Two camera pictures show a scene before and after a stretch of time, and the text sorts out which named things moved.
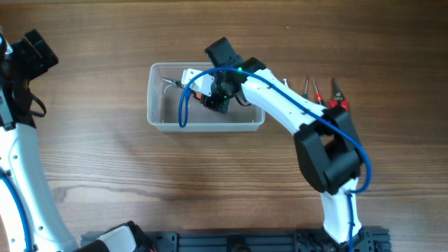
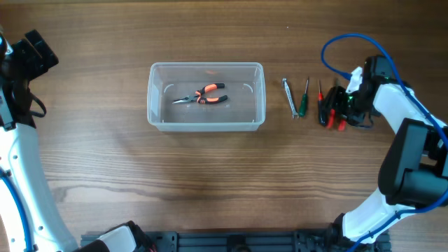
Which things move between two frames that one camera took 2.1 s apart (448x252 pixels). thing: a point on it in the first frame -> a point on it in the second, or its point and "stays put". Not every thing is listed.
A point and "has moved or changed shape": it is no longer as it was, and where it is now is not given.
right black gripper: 213,99 -> 342,103
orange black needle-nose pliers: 198,95 has moved or changed shape
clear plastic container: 176,92 stays put
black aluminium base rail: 238,241 stays put
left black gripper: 38,49 stays put
